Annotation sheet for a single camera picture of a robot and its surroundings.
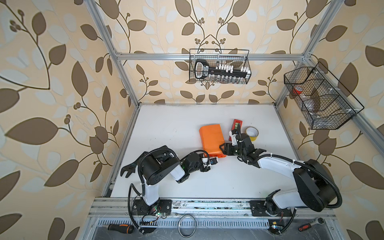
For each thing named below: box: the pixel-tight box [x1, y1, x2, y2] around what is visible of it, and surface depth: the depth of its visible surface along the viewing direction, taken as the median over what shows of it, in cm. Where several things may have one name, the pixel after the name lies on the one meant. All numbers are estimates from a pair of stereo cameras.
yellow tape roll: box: [245, 126, 259, 142], surface depth 104 cm
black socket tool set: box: [194, 59, 252, 80], surface depth 84 cm
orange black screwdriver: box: [108, 224, 135, 234], surface depth 69 cm
